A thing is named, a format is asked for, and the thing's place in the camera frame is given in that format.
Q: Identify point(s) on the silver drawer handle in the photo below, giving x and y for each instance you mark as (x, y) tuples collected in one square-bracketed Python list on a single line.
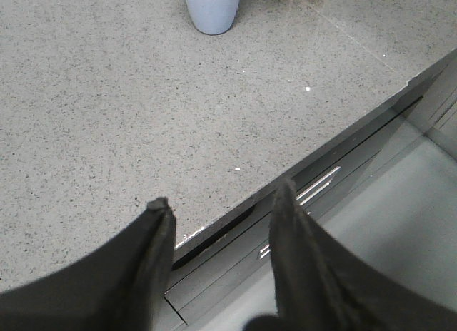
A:
[(305, 197)]

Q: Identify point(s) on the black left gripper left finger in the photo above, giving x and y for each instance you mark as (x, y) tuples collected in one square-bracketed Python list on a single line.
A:
[(119, 286)]

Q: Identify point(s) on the grey drawer cabinet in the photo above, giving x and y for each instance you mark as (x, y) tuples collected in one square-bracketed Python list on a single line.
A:
[(370, 244)]

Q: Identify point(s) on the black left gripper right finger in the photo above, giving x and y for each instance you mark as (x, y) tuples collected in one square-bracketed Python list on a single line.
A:
[(320, 285)]

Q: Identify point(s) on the blue plastic cup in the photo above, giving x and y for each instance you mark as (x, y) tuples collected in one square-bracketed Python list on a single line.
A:
[(212, 17)]

